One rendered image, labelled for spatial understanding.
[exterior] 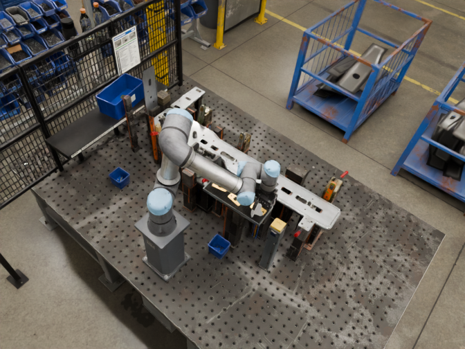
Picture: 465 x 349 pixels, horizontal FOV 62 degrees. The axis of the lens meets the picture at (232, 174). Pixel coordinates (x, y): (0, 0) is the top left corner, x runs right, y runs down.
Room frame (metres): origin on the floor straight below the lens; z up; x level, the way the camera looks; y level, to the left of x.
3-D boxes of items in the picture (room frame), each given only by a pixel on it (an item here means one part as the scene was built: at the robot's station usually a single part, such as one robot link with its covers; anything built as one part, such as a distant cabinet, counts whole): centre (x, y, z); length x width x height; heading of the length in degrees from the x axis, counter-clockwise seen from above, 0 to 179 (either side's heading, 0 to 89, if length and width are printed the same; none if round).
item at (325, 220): (1.61, -0.03, 1.00); 1.38 x 0.22 x 0.02; 60
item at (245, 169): (1.14, -0.07, 1.47); 0.11 x 0.11 x 0.08; 88
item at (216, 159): (1.49, 0.18, 0.94); 0.18 x 0.13 x 0.49; 60
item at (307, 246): (1.30, -0.56, 0.84); 0.18 x 0.06 x 0.29; 150
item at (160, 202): (1.04, 0.33, 1.27); 0.13 x 0.12 x 0.14; 178
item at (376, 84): (3.64, -1.18, 0.47); 1.20 x 0.80 x 0.95; 144
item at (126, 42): (2.22, 0.81, 1.30); 0.23 x 0.02 x 0.31; 150
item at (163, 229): (1.04, 0.33, 1.15); 0.15 x 0.15 x 0.10
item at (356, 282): (1.53, 0.04, 0.68); 2.56 x 1.61 x 0.04; 55
